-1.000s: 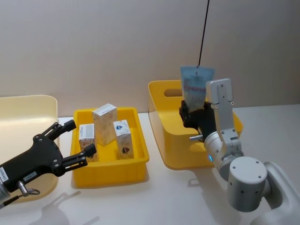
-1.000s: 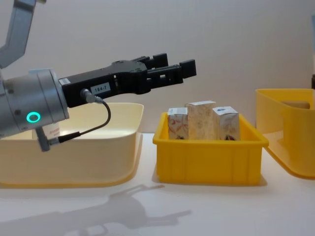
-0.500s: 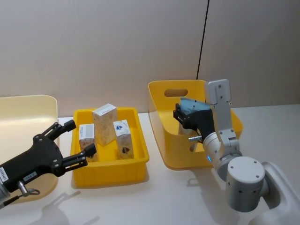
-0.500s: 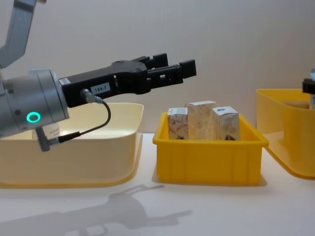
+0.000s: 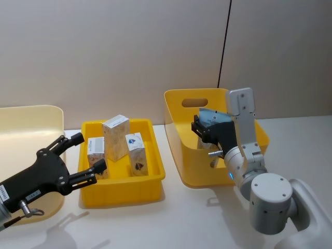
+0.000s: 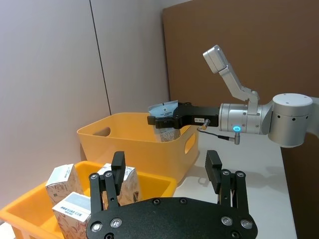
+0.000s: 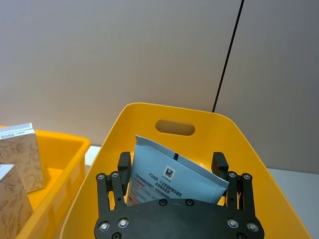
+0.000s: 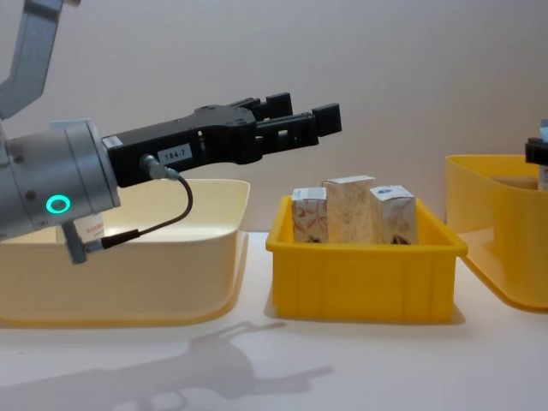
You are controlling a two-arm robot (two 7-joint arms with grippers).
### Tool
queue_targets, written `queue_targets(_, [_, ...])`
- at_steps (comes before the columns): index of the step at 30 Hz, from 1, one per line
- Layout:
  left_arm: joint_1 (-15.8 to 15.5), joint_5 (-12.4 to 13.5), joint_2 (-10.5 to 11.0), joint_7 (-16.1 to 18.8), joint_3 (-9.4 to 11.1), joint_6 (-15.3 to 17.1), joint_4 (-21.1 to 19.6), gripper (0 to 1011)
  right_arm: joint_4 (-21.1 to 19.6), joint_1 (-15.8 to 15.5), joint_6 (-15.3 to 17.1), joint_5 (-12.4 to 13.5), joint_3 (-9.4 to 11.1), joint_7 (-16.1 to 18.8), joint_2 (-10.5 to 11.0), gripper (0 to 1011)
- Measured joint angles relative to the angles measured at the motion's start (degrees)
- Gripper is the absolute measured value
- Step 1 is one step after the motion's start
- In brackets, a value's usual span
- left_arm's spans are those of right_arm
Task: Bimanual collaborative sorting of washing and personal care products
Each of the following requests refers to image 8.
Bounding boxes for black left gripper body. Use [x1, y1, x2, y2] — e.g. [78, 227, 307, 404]
[101, 104, 259, 189]

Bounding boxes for tall beige patterned carton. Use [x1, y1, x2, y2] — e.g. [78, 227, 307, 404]
[321, 174, 382, 245]

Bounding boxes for yellow rounded plastic bin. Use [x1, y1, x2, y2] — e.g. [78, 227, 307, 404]
[444, 153, 548, 311]

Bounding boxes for small patterned carton, red swirls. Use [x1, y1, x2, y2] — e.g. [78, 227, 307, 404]
[291, 186, 329, 244]

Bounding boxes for patterned carton, blue top mark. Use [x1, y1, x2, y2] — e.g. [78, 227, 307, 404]
[369, 184, 419, 247]

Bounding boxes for white carton with red print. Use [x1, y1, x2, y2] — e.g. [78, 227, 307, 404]
[73, 215, 107, 239]

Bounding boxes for cream plastic bin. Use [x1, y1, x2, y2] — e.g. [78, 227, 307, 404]
[0, 178, 252, 329]

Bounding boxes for yellow rectangular plastic bin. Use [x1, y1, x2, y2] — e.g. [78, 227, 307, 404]
[265, 194, 469, 324]

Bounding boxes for thin dark gripper cable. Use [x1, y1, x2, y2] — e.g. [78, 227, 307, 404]
[140, 154, 194, 259]

